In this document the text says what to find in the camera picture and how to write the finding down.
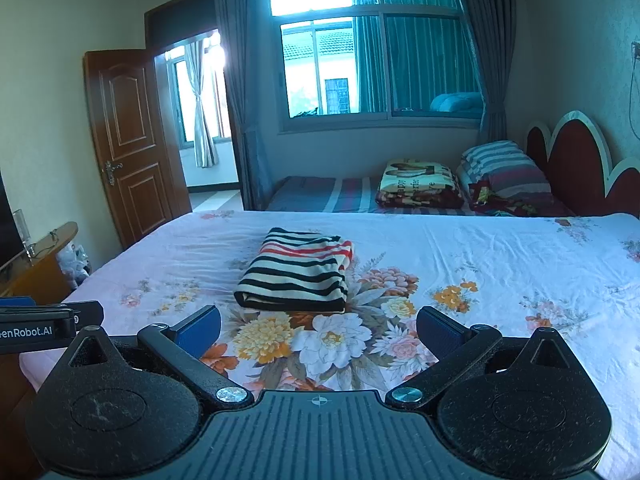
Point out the wall socket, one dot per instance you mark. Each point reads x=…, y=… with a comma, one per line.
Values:
x=636, y=50

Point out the white sheer curtain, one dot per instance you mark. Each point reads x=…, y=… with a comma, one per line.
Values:
x=202, y=110

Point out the brown wooden door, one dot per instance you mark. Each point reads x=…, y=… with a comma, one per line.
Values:
x=130, y=150

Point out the striped pillow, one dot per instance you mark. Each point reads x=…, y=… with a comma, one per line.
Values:
x=500, y=165

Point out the red floral folded blanket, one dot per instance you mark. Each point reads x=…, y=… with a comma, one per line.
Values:
x=505, y=205

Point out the dark screen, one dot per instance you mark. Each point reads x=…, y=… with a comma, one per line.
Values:
x=6, y=225

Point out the bed with floral sheet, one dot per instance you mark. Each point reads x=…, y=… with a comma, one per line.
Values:
x=500, y=270

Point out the small window in next room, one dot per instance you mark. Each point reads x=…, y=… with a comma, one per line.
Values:
x=177, y=95

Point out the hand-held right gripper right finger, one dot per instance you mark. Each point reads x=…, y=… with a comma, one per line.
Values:
x=440, y=331

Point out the low bed with striped sheet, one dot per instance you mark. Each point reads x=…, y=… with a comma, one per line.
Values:
x=320, y=195

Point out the printed folded blanket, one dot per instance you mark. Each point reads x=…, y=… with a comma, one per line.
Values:
x=417, y=180

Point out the white plastic bag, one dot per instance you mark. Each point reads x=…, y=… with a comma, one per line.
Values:
x=75, y=265

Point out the wooden desk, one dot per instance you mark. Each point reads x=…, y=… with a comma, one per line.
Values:
x=35, y=275

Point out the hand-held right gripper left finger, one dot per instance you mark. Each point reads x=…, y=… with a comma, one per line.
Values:
x=197, y=331

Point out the red and white scalloped headboard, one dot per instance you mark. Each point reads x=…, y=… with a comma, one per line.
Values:
x=575, y=160

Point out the clear glass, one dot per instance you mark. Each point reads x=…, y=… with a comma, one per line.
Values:
x=22, y=230

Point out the grey curtain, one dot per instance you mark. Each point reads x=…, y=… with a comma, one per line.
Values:
x=490, y=35
x=240, y=85

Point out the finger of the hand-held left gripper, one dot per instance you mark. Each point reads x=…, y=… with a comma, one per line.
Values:
x=17, y=302
x=87, y=316

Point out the blue folded quilt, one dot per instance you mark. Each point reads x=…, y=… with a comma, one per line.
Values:
x=457, y=102

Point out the striped knit sweater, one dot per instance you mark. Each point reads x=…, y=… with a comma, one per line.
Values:
x=295, y=270

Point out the large sliding window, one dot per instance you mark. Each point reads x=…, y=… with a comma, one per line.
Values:
x=320, y=70

